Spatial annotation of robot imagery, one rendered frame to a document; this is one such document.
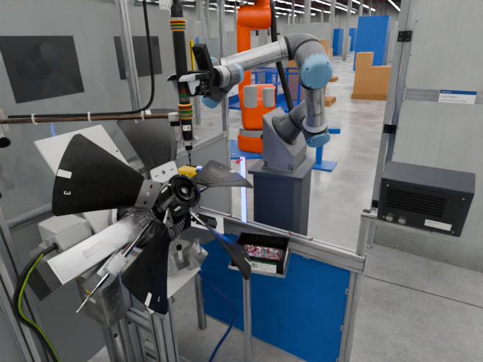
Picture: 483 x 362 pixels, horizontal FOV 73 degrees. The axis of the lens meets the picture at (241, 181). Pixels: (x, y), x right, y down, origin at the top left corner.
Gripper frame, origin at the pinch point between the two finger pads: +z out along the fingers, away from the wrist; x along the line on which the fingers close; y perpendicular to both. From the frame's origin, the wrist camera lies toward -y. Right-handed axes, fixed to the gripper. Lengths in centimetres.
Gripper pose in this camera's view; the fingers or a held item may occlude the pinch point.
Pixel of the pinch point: (175, 77)
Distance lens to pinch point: 105.1
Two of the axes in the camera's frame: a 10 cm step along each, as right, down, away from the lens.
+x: -8.6, -1.9, 4.8
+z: -5.2, 3.5, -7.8
